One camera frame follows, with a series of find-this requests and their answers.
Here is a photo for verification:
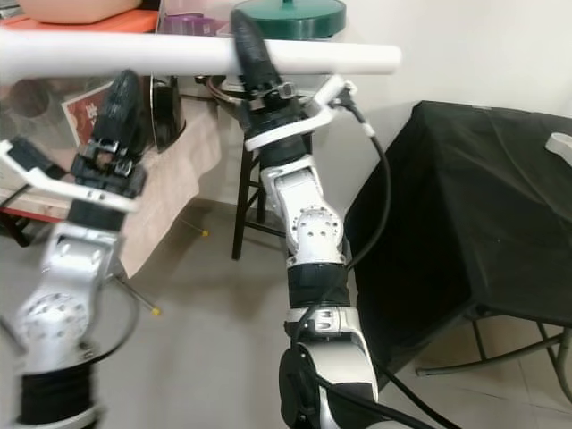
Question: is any black wooden stool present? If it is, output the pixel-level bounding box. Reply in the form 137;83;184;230
231;147;291;262

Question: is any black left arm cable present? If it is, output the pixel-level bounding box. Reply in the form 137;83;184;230
94;273;144;367

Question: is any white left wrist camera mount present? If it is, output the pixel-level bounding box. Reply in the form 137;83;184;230
3;139;144;215

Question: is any black tablecloth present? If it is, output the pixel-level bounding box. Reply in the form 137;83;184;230
344;100;572;376

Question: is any black shiny pan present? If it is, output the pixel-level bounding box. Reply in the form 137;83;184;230
147;76;187;155

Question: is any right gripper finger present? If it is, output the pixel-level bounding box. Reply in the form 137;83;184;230
229;11;284;95

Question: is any pink purple plastic container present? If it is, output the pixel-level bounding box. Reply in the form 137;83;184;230
161;11;231;38

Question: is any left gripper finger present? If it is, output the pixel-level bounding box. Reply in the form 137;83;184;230
94;70;146;159

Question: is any red food poster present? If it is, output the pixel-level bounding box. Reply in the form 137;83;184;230
61;80;135;153

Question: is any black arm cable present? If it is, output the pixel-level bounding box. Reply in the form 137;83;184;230
277;94;466;429
94;273;144;367

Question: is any white plastic table leg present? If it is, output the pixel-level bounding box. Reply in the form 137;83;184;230
0;31;403;88

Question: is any green pot lid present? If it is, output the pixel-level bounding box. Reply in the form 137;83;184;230
231;0;348;41

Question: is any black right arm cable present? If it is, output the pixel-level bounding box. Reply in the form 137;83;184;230
277;94;466;429

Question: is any clear box orange lid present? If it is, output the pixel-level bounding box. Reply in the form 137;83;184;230
0;9;164;202

